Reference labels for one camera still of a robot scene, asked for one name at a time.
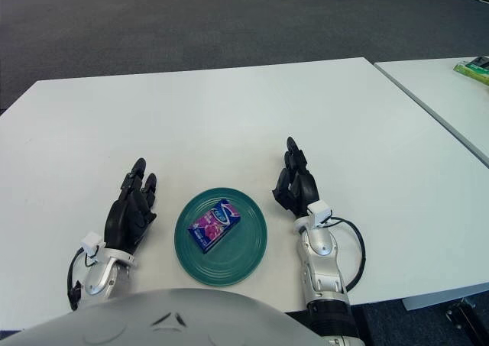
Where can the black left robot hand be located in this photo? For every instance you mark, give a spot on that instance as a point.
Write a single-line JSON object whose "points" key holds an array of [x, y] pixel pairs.
{"points": [[126, 224]]}

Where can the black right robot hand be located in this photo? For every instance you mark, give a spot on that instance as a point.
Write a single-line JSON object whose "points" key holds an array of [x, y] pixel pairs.
{"points": [[302, 189]]}

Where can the purple blue gum box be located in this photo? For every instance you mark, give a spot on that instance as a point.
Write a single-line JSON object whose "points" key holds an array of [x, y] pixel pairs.
{"points": [[214, 225]]}

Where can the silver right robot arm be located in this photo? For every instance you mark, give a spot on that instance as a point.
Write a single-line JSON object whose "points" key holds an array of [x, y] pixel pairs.
{"points": [[322, 266]]}

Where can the teal round plate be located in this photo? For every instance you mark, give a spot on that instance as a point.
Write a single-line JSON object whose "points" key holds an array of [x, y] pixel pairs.
{"points": [[244, 254]]}

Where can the grey robot torso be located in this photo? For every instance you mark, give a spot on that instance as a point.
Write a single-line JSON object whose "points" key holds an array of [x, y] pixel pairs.
{"points": [[153, 319]]}

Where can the green white package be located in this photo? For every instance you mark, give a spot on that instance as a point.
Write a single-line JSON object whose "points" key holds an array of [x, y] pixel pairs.
{"points": [[473, 71]]}

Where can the black table foot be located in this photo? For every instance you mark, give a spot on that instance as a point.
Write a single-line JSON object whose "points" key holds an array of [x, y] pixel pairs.
{"points": [[468, 319]]}

